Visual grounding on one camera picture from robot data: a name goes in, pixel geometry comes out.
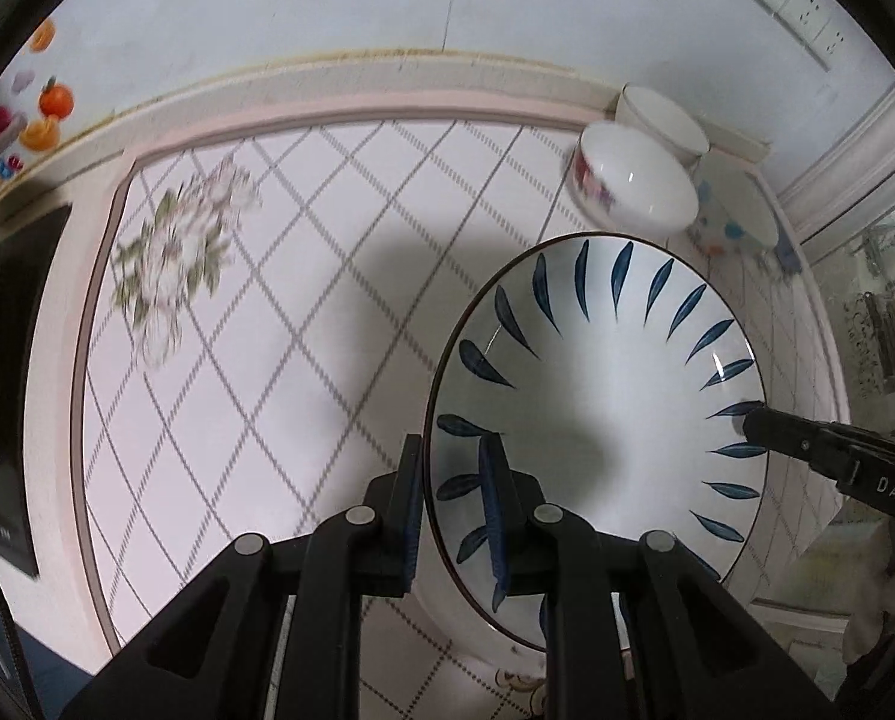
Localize plain white bowl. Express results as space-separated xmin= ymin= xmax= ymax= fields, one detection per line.
xmin=615 ymin=85 xmax=711 ymax=167

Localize white plate blue leaf pattern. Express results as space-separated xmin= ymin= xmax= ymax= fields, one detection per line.
xmin=418 ymin=232 xmax=768 ymax=653

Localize white bowl red flowers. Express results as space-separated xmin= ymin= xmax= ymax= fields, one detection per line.
xmin=571 ymin=121 xmax=699 ymax=241

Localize fruit wall sticker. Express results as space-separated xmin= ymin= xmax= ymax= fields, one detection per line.
xmin=0 ymin=18 xmax=74 ymax=197

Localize white bowl colourful flowers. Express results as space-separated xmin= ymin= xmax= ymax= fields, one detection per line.
xmin=688 ymin=153 xmax=779 ymax=257

